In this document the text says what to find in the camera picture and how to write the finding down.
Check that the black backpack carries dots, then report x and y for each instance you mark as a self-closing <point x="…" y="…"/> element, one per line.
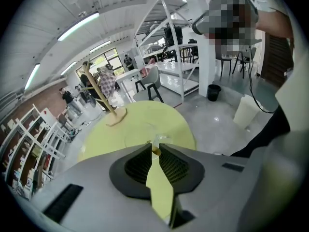
<point x="172" y="39"/>

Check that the black dining chair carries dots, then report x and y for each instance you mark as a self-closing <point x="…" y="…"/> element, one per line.
<point x="245" y="59"/>
<point x="223" y="59"/>

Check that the long ceiling light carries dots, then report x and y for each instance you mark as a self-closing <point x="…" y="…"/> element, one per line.
<point x="78" y="25"/>
<point x="68" y="68"/>
<point x="100" y="46"/>
<point x="32" y="76"/>

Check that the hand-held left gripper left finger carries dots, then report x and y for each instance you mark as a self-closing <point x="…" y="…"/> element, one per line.
<point x="96" y="190"/>

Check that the grey chair black legs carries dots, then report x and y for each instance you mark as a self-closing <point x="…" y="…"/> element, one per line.
<point x="149" y="81"/>

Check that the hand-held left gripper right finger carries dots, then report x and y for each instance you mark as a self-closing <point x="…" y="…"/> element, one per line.
<point x="212" y="190"/>

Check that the person's black trousers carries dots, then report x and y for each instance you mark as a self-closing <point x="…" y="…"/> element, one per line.
<point x="270" y="132"/>

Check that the white table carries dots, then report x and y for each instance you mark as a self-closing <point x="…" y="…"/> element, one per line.
<point x="128" y="77"/>

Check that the black framed window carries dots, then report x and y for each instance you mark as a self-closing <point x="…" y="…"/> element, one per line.
<point x="106" y="60"/>

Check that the white metal shelf rack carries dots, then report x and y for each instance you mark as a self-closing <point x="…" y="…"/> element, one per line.
<point x="169" y="71"/>

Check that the round table green tablecloth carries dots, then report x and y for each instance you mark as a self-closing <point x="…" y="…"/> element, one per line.
<point x="135" y="120"/>

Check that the person's right forearm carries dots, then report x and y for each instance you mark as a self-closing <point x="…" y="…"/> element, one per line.
<point x="272" y="23"/>

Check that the wooden stand with pegs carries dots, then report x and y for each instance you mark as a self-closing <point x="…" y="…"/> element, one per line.
<point x="106" y="103"/>

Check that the black waste bin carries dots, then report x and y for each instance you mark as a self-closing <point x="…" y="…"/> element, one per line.
<point x="214" y="93"/>

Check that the white shelf with boxes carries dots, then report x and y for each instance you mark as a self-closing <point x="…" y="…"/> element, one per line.
<point x="31" y="149"/>

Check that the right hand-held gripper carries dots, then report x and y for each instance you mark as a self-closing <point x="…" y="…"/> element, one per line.
<point x="231" y="8"/>

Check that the person's white shirt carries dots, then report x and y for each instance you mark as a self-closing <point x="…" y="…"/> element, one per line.
<point x="297" y="129"/>

